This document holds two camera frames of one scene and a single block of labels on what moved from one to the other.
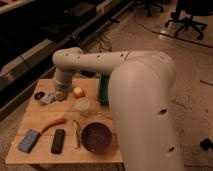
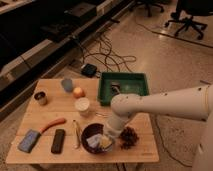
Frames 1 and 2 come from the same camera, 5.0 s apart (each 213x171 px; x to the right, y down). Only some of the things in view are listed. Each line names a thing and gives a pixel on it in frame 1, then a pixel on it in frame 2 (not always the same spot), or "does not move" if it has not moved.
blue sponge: (29, 140) does not move
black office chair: (186, 10) does not move
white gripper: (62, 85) -> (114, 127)
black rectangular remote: (58, 141) does not move
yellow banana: (75, 131) does not move
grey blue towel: (48, 98) -> (93, 140)
